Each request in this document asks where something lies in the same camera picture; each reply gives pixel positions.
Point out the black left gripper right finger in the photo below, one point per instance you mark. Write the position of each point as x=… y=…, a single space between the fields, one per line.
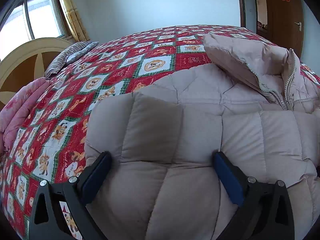
x=264 y=210

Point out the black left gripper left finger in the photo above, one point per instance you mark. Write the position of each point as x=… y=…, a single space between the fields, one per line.
x=59 y=210

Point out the beige quilted down jacket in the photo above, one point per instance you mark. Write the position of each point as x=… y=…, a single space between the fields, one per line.
x=251 y=102

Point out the red checkered cartoon bedspread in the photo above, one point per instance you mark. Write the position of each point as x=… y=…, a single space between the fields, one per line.
x=50 y=144

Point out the pink folded quilt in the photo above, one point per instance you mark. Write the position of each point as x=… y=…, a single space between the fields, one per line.
x=17 y=110

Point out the cream and brown headboard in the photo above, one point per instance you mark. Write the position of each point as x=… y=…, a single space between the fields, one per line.
x=27 y=63

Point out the grey striped pillow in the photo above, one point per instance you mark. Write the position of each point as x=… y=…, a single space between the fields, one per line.
x=68 y=56

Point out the brown wooden door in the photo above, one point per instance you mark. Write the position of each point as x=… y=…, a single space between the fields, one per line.
x=281 y=27

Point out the yellow patterned curtain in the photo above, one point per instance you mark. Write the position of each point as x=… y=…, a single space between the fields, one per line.
x=74 y=20

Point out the silver door handle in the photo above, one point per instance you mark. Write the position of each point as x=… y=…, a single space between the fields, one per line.
x=299 y=25

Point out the window with metal frame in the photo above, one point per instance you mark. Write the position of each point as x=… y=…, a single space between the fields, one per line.
x=32 y=19

